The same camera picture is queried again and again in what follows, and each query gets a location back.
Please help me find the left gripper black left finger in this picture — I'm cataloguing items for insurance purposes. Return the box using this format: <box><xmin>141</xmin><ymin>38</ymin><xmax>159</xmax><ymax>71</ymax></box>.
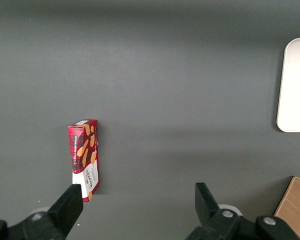
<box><xmin>7</xmin><ymin>183</ymin><xmax>84</xmax><ymax>240</ymax></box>

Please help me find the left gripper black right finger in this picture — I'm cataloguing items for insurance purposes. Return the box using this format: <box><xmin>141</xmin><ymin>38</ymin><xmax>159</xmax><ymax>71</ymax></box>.
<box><xmin>186</xmin><ymin>182</ymin><xmax>259</xmax><ymax>240</ymax></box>

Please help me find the beige rectangular tray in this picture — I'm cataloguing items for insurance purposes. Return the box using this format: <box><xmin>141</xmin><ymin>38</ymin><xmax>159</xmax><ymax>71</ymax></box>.
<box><xmin>276</xmin><ymin>37</ymin><xmax>300</xmax><ymax>133</ymax></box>

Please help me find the red tartan shortbread box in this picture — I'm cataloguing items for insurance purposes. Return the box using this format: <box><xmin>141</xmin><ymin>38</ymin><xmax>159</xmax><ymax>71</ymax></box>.
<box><xmin>67</xmin><ymin>119</ymin><xmax>100</xmax><ymax>204</ymax></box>

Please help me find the wooden drawer cabinet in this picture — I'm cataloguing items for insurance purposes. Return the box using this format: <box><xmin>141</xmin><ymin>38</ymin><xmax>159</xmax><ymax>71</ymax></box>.
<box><xmin>273</xmin><ymin>176</ymin><xmax>300</xmax><ymax>240</ymax></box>

